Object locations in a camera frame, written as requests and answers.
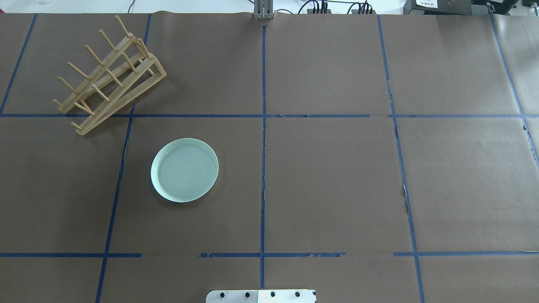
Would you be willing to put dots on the light green plate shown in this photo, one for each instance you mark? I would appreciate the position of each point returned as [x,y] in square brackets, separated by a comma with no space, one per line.
[184,170]

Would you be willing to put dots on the white mounting plate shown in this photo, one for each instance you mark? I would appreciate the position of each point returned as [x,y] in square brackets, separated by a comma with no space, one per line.
[262,296]

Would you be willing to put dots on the brown paper table cover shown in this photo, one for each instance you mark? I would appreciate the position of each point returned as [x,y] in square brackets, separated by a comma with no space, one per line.
[377,159]

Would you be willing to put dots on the wooden dish rack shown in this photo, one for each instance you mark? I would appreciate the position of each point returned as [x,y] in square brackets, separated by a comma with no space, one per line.
[128,71]

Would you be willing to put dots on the black box with label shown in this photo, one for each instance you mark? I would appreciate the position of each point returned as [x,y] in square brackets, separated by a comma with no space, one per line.
[437,7]

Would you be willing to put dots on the grey metal bracket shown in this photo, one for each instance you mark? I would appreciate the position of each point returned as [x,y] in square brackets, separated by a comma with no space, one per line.
[263,9]

